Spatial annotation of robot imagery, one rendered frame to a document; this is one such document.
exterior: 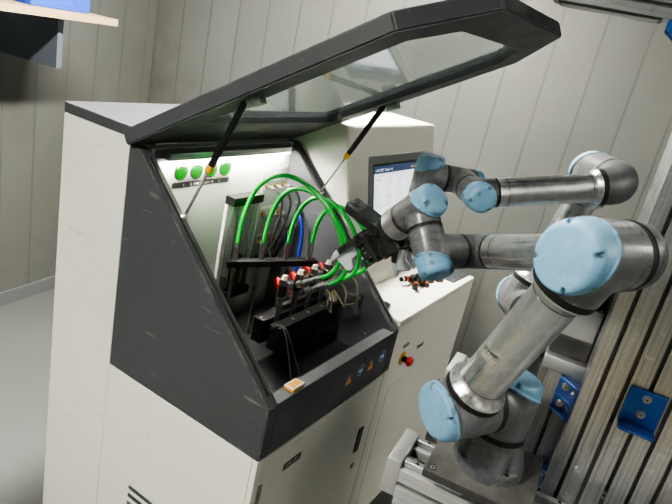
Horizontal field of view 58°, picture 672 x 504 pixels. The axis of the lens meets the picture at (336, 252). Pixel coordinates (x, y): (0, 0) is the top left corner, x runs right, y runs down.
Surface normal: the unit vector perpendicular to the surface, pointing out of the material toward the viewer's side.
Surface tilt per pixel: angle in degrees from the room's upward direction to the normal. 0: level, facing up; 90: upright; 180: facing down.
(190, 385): 90
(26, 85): 90
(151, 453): 90
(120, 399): 90
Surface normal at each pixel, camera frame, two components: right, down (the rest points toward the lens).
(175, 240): -0.54, 0.18
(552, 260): -0.80, -0.10
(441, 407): -0.90, 0.09
